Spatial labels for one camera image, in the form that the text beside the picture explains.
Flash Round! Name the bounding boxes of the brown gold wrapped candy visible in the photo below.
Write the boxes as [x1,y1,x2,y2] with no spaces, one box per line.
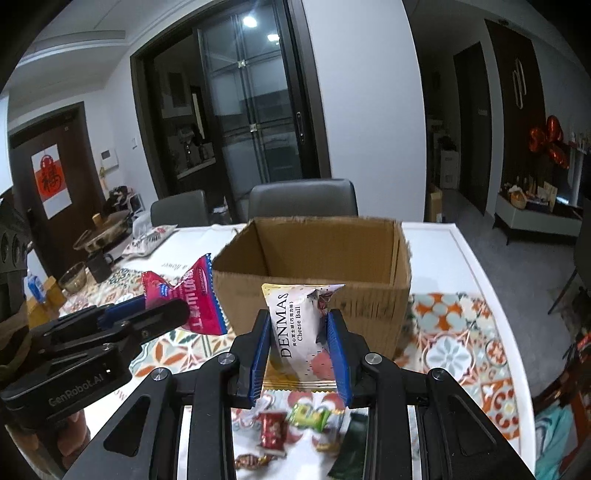
[235,453,278,472]

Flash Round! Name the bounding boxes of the black mug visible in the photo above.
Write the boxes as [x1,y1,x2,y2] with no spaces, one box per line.
[87,253,115,283]

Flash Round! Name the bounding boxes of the orange wrapped candy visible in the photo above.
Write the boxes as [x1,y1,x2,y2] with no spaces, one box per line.
[314,434,345,456]

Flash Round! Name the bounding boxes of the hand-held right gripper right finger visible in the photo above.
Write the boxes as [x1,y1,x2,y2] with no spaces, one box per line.
[325,309,539,480]

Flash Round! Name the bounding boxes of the brown cardboard box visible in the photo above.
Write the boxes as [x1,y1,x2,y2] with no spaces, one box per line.
[211,217,413,361]

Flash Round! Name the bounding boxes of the sliding glass door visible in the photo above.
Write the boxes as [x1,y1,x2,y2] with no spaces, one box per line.
[130,0,334,223]

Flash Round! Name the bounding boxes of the person's left hand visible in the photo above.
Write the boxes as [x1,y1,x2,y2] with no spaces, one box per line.
[48,408,90,469]

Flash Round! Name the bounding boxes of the red and white door poster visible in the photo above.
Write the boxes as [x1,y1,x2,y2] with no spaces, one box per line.
[31,144,73,220]

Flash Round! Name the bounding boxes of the wooden box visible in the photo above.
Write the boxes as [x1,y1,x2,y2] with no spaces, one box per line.
[25,277,68,319]

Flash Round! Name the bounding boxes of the blue label bottle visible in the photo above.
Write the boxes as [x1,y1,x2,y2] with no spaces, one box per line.
[27,273,47,305]

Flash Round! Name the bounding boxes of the grey dining chair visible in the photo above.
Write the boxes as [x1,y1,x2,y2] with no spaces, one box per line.
[150,190,211,228]
[247,179,360,221]

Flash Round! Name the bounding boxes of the metal wok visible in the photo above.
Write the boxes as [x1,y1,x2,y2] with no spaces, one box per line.
[74,212,133,254]

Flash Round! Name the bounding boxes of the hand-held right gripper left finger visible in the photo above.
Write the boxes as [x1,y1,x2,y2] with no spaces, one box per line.
[95,309,273,480]

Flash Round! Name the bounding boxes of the red wrapped candy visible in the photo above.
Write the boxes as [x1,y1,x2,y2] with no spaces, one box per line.
[257,411,289,450]

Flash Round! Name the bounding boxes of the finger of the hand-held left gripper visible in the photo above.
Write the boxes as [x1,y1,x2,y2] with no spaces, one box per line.
[28,295,147,344]
[39,299,191,370]

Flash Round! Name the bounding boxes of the cardboard box on floor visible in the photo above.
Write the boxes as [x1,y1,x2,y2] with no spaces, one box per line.
[429,185,445,223]

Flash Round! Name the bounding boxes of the dark brown door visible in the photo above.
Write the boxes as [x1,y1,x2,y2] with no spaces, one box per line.
[7,102,94,278]

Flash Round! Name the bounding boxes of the pink snack packet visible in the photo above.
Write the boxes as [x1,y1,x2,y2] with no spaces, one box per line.
[141,253,228,335]

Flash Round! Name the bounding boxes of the dark green packet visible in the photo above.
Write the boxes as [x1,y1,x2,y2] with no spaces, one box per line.
[328,412,370,480]

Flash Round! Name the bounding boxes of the red foil balloon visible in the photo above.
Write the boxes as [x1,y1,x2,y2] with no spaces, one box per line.
[529,115,573,169]

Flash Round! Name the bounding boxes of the floral printed pouch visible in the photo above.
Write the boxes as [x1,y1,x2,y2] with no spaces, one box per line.
[122,224,178,258]

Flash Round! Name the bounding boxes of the glass bowl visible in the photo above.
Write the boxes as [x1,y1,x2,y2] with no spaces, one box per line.
[58,261,88,294]

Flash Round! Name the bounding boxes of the white snack packet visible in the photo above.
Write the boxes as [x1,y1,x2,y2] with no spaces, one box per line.
[262,282,346,393]

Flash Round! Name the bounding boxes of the green wrapped candy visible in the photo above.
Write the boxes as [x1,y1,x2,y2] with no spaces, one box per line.
[286,402,331,433]

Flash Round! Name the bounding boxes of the low grey sideboard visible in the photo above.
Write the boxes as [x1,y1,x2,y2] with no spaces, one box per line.
[492,191,583,246]

